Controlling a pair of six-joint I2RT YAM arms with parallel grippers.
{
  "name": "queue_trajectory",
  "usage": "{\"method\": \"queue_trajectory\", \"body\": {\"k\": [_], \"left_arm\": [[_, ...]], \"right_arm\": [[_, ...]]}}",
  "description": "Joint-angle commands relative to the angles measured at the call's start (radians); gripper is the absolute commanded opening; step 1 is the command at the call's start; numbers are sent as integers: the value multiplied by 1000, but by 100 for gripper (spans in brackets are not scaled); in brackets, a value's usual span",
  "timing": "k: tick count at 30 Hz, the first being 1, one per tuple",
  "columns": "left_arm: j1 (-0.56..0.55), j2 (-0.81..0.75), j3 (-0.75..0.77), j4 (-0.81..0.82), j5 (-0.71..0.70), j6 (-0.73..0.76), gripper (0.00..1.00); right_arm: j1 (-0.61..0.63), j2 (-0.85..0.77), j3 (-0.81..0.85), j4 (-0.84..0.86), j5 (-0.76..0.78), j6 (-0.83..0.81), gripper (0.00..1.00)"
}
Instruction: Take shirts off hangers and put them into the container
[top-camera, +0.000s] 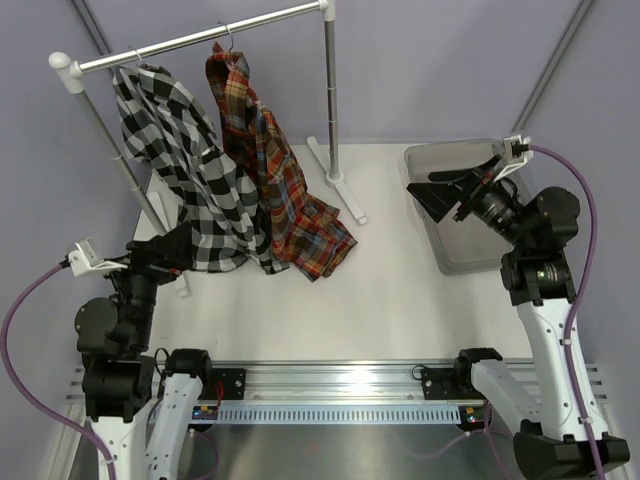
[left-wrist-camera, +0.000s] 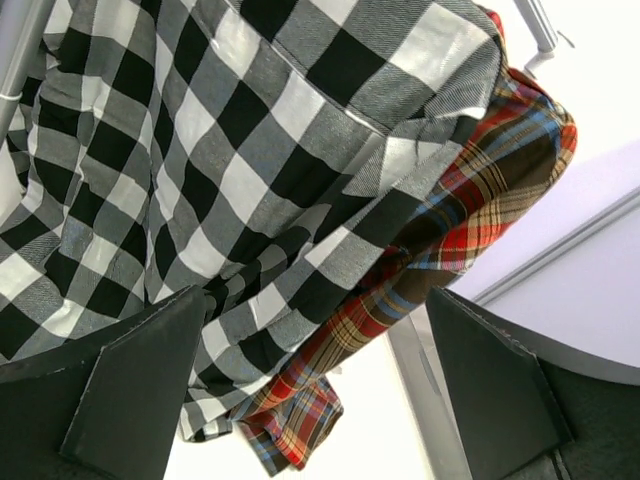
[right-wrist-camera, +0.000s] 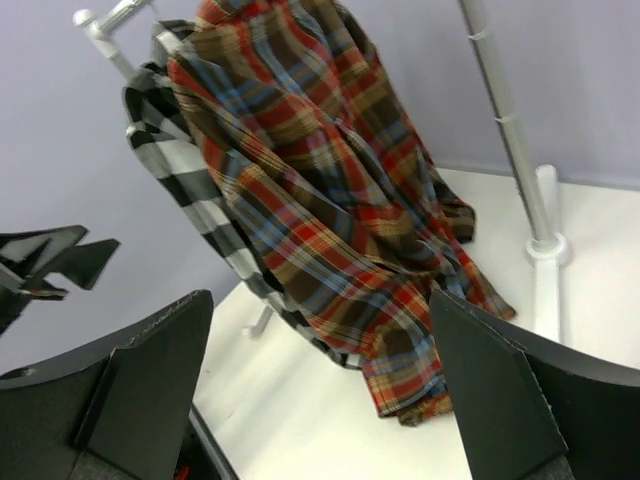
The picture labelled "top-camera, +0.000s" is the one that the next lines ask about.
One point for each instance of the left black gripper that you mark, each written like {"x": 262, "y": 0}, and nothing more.
{"x": 161, "y": 256}

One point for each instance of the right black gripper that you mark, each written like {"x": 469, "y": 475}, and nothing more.
{"x": 438, "y": 197}

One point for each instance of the black white checkered shirt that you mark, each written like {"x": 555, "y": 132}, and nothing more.
{"x": 164, "y": 127}

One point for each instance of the red orange plaid shirt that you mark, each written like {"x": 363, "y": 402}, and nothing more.
{"x": 305, "y": 231}

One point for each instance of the wooden hanger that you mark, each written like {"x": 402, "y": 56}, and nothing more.
{"x": 138, "y": 59}

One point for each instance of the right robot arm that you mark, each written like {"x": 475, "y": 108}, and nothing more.
{"x": 561, "y": 434}

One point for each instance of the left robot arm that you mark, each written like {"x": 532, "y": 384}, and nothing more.
{"x": 143, "y": 437}

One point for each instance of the grey plastic bin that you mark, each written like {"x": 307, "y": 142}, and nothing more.
{"x": 469, "y": 246}

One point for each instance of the silver white clothes rack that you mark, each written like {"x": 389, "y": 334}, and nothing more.
{"x": 71, "y": 74}

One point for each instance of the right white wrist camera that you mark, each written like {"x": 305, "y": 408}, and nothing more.
{"x": 514, "y": 153}

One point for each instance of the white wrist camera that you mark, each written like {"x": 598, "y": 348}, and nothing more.
{"x": 84, "y": 261}
{"x": 514, "y": 153}

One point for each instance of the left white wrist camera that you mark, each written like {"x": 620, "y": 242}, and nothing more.
{"x": 84, "y": 261}

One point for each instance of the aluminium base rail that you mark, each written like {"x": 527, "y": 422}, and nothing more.
{"x": 351, "y": 382}

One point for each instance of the white slotted cable duct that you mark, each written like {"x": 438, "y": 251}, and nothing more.
{"x": 329, "y": 415}

